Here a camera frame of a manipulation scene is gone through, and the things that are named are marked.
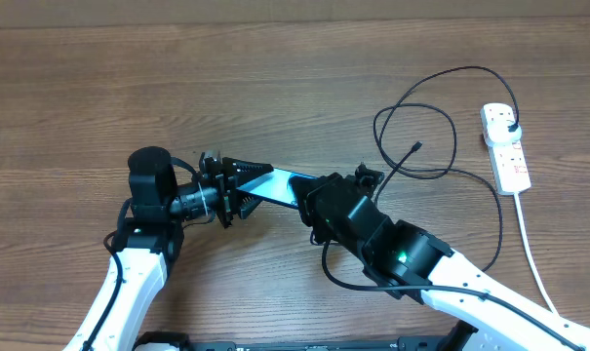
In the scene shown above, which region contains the white power strip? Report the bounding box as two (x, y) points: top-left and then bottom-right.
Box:
(480, 102), (531, 195)

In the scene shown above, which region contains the blue screen smartphone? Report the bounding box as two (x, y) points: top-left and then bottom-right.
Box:
(238, 168), (314, 210)

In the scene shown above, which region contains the white charger plug adapter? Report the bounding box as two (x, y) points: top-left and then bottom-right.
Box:
(484, 120), (523, 147)

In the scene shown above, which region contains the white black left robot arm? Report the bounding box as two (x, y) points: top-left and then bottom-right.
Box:
(66, 146), (273, 351)

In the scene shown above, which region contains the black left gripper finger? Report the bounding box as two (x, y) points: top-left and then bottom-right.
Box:
(222, 157), (274, 188)
(237, 195), (260, 219)

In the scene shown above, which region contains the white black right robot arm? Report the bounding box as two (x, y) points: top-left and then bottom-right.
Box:
(289, 174), (590, 350)

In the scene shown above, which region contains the white power strip cord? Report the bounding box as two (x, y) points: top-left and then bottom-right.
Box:
(512, 192), (562, 316)

